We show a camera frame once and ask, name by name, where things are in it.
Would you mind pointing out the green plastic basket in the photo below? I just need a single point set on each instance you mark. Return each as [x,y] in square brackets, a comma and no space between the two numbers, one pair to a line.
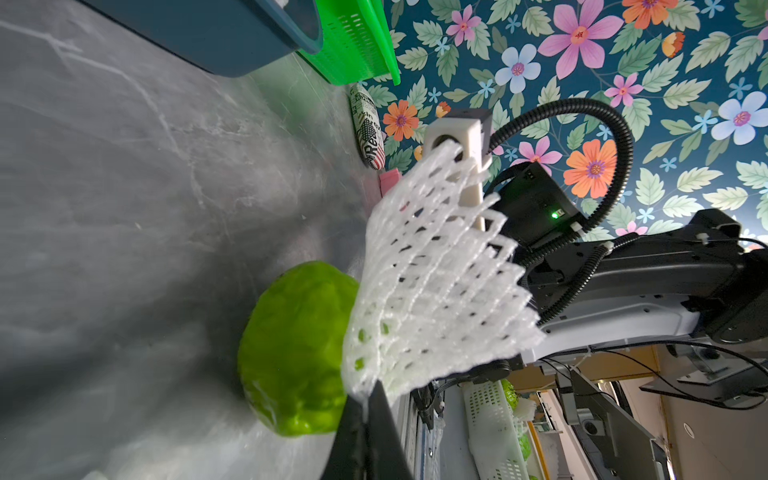
[357,44]

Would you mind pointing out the pink alarm clock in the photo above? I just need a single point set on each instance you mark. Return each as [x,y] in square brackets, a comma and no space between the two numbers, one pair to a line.
[376,184]

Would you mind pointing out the grey foam net tray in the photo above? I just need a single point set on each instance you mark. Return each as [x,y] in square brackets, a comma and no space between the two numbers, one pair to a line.
[229,38]

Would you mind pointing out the green custard apple back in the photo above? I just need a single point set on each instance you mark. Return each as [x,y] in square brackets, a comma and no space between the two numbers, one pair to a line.
[290,355]

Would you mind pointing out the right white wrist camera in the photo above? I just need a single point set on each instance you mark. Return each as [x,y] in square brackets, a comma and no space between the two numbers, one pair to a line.
[465,135]

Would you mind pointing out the white foam net back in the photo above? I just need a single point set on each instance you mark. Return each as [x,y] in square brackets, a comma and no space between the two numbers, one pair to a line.
[440,293]

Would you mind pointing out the patterned black white can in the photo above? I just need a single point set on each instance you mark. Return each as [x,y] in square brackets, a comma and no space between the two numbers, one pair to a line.
[367,128]

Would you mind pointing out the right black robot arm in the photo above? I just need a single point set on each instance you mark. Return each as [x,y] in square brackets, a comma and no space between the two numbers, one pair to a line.
[702,280]

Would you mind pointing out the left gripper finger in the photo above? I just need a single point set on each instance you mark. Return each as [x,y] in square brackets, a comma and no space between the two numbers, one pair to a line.
[367,444]

